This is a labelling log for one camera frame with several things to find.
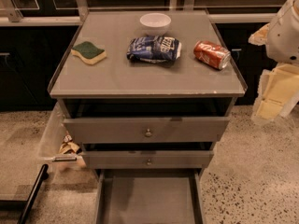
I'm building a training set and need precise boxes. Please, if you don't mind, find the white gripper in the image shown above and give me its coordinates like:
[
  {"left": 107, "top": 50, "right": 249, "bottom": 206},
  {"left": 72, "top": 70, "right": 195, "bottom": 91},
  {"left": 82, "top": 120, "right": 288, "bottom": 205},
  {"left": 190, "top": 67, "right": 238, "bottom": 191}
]
[{"left": 249, "top": 24, "right": 299, "bottom": 122}]

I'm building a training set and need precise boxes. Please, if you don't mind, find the red coke can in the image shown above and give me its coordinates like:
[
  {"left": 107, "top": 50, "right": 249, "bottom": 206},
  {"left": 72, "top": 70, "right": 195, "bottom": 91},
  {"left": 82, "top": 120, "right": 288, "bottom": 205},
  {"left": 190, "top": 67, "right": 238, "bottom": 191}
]
[{"left": 193, "top": 41, "right": 231, "bottom": 70}]

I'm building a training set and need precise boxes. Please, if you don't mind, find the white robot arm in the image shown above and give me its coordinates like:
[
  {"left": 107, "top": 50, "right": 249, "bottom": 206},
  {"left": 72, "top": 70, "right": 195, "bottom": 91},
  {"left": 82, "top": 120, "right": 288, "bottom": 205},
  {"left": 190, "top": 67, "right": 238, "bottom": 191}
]
[{"left": 249, "top": 0, "right": 299, "bottom": 124}]

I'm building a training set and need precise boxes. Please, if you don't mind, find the grey drawer cabinet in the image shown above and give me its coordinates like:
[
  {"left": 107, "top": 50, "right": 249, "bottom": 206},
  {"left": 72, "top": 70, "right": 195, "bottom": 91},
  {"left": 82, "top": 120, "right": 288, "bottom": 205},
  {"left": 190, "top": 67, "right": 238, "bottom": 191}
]
[{"left": 47, "top": 10, "right": 249, "bottom": 224}]

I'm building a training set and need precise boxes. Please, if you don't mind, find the grey top drawer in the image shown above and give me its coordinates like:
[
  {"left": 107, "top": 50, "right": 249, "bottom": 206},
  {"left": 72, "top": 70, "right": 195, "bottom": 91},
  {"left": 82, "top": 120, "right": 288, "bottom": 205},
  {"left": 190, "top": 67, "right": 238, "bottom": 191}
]
[{"left": 64, "top": 117, "right": 229, "bottom": 144}]

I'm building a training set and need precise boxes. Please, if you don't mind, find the grey drawer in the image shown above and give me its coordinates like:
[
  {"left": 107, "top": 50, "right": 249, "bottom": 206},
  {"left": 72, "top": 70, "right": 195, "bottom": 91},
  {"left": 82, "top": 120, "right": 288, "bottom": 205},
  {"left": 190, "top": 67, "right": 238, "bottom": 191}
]
[
  {"left": 82, "top": 150, "right": 213, "bottom": 169},
  {"left": 64, "top": 117, "right": 229, "bottom": 144},
  {"left": 94, "top": 169, "right": 206, "bottom": 224}
]

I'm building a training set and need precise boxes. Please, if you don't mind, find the grey bottom drawer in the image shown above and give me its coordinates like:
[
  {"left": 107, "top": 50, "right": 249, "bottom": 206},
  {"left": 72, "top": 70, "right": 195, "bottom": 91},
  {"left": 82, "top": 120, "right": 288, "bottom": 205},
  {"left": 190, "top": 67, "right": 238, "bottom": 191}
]
[{"left": 94, "top": 169, "right": 206, "bottom": 224}]

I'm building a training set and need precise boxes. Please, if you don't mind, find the grey middle drawer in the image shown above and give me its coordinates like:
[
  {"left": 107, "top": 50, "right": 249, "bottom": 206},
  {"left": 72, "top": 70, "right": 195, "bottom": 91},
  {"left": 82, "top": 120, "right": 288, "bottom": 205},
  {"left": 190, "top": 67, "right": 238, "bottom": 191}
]
[{"left": 82, "top": 150, "right": 213, "bottom": 169}]

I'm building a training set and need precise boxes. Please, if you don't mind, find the blue chip bag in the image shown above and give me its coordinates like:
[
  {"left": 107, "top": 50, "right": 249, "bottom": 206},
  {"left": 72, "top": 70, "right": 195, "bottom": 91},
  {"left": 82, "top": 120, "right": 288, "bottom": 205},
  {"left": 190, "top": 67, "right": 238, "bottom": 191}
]
[{"left": 126, "top": 35, "right": 181, "bottom": 63}]

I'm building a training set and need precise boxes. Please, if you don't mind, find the white bowl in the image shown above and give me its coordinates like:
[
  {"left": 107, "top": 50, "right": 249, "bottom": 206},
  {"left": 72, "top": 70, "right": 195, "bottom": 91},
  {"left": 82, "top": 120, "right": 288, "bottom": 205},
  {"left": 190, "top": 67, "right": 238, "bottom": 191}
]
[{"left": 139, "top": 13, "right": 171, "bottom": 35}]

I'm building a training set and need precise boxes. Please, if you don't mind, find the green yellow sponge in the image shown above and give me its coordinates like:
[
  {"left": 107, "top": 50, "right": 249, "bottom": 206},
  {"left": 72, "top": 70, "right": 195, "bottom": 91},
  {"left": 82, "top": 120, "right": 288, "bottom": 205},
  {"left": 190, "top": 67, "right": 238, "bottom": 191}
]
[{"left": 71, "top": 41, "right": 107, "bottom": 65}]

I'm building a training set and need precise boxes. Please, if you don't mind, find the crumpled snack wrapper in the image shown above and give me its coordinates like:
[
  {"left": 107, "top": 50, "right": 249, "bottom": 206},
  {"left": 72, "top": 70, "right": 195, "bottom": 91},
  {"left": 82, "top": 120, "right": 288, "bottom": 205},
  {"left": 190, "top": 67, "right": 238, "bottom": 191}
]
[{"left": 59, "top": 135, "right": 81, "bottom": 154}]

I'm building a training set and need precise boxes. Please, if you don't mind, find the clear plastic bin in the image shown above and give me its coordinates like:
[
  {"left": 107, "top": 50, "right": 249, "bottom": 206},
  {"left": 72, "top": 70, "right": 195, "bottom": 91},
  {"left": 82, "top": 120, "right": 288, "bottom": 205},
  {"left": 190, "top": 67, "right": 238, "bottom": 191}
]
[{"left": 38, "top": 104, "right": 86, "bottom": 171}]

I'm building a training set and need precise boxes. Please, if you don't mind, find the black bar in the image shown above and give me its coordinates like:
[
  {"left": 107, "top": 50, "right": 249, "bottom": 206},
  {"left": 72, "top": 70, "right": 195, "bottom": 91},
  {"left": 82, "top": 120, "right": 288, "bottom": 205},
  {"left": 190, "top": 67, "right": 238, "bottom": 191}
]
[{"left": 17, "top": 164, "right": 49, "bottom": 224}]

